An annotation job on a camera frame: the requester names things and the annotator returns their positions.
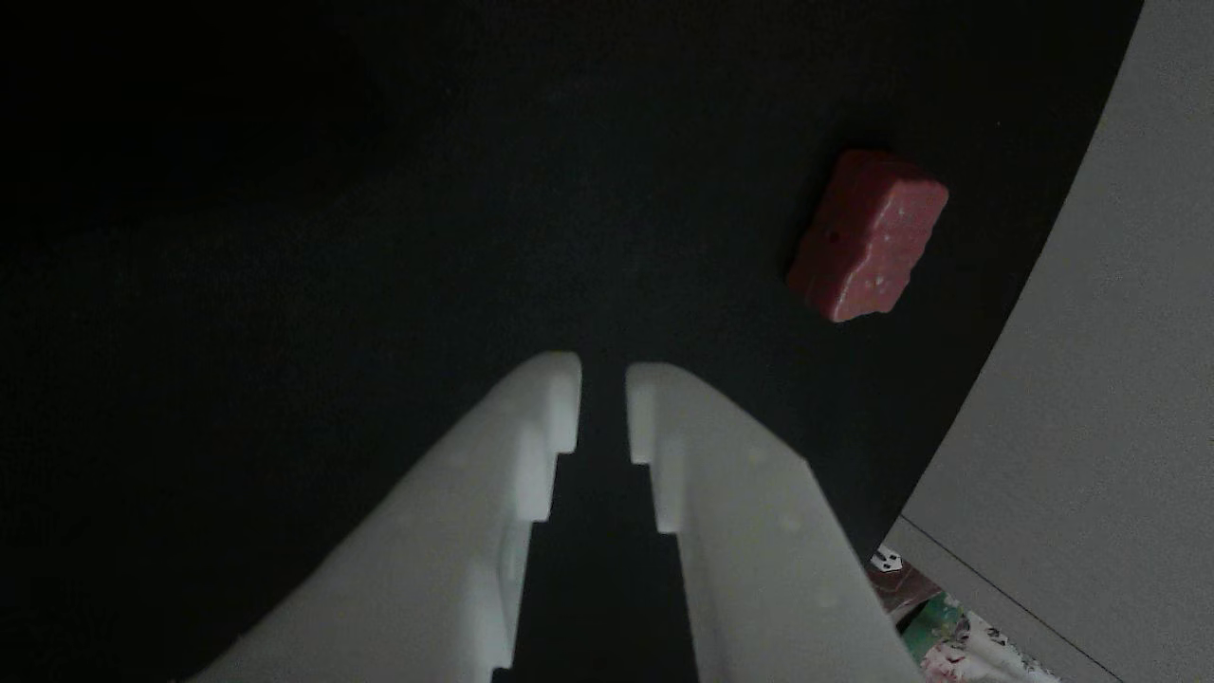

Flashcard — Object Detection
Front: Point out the red marbled meat toy block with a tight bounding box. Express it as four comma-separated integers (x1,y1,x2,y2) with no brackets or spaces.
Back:
785,149,950,323

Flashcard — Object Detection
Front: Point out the colourful patterned cloth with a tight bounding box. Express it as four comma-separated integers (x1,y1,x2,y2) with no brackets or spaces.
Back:
871,545,1065,683

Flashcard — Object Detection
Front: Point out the black desk mat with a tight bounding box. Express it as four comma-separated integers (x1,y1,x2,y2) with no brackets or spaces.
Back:
0,0,1145,683

